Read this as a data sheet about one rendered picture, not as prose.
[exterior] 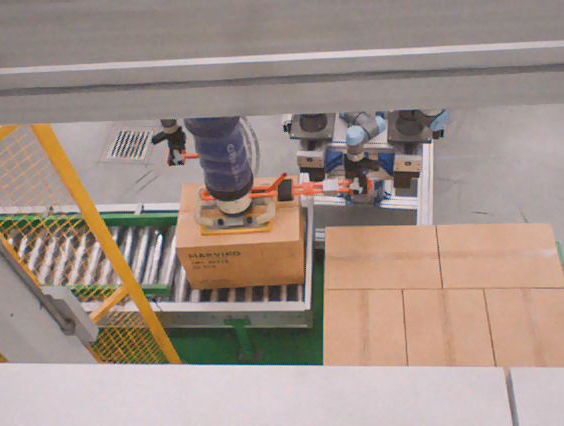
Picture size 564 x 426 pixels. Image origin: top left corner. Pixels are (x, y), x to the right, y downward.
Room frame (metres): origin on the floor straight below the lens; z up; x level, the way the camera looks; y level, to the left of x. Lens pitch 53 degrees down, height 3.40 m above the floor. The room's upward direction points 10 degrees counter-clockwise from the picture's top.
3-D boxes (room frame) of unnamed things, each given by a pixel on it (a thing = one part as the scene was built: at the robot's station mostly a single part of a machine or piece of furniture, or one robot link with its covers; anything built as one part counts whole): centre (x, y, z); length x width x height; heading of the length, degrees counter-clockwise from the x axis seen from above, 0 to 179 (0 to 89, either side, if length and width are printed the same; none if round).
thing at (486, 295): (1.45, -0.71, 0.34); 1.20 x 1.00 x 0.40; 79
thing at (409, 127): (2.23, -0.72, 1.09); 0.15 x 0.15 x 0.10
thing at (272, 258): (1.95, 0.21, 0.75); 0.60 x 0.40 x 0.40; 82
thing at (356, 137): (1.88, -0.37, 1.38); 0.09 x 0.08 x 0.11; 120
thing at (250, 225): (1.86, 0.23, 0.98); 0.34 x 0.10 x 0.05; 82
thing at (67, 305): (1.12, 0.80, 1.62); 0.20 x 0.05 x 0.30; 79
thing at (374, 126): (1.94, -0.44, 1.38); 0.11 x 0.11 x 0.08; 30
